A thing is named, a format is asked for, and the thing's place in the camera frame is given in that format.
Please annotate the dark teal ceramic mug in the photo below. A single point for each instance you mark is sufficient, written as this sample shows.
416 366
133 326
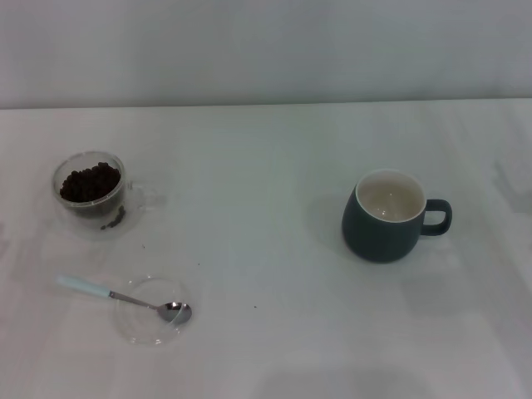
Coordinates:
374 241

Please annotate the clear double-wall glass cup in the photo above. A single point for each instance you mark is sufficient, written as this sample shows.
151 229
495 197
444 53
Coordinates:
93 218

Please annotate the coffee bean pile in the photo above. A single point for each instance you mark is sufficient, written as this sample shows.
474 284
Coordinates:
89 185

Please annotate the clear glass saucer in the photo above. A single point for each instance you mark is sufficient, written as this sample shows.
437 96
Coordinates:
141 330

